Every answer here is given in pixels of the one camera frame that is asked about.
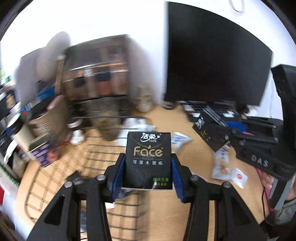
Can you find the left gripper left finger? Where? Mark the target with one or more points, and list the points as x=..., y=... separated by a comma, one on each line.
x=61, y=218

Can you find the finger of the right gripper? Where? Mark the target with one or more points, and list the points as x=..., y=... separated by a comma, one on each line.
x=219, y=135
x=237, y=125

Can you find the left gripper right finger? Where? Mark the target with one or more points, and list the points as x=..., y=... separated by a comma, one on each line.
x=233, y=218

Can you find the black Face tissue pack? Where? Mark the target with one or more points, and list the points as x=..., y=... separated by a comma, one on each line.
x=148, y=161
x=201, y=128

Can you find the cereal bar snack packet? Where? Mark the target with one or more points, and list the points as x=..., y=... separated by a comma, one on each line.
x=178, y=140
x=221, y=170

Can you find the white sachet red logo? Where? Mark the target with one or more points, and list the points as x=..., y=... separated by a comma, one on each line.
x=239, y=178

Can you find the person right hand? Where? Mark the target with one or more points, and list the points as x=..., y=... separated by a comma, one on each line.
x=267, y=180

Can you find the dark mechanical keyboard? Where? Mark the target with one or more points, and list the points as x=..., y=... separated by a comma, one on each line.
x=194, y=110

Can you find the dark glass jar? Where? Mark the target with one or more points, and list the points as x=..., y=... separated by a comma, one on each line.
x=168, y=105

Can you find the black curved monitor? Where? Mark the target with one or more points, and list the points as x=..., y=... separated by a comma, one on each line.
x=212, y=59

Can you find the blue luncheon meat tin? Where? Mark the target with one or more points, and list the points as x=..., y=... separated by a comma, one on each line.
x=44, y=151

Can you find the small ceramic vase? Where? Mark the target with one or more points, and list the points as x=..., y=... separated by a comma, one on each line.
x=143, y=102

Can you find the brown woven plastic basket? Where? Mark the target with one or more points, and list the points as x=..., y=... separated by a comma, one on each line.
x=53, y=121

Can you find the crumpled white tissue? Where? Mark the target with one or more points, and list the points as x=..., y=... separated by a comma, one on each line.
x=133, y=125

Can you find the smoky acrylic organizer box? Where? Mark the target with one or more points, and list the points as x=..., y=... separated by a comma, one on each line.
x=96, y=76

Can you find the white round fan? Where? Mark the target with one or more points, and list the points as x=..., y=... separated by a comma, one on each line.
x=48, y=58

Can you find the black wire basket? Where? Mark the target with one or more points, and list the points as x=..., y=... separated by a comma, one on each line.
x=126, y=215

